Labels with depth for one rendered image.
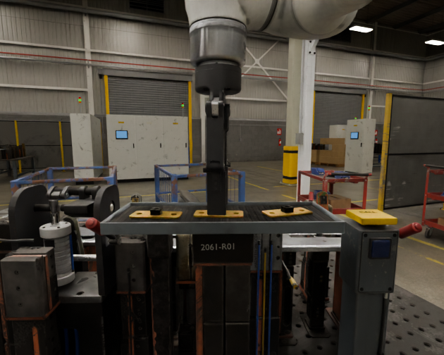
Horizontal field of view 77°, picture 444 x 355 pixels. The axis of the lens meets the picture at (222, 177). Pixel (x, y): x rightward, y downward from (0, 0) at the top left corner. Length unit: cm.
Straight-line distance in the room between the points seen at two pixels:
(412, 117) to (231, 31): 522
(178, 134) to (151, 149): 97
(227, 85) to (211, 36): 7
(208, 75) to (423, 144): 550
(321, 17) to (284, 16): 6
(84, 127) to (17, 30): 813
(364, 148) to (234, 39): 1060
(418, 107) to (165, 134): 641
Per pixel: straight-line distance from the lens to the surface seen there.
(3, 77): 1583
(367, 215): 54
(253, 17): 49
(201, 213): 48
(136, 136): 878
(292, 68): 827
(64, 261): 71
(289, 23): 51
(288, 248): 79
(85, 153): 876
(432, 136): 601
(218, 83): 44
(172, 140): 891
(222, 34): 45
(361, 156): 1096
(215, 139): 40
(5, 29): 1619
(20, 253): 66
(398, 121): 533
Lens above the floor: 129
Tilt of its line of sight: 8 degrees down
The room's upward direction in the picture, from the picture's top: straight up
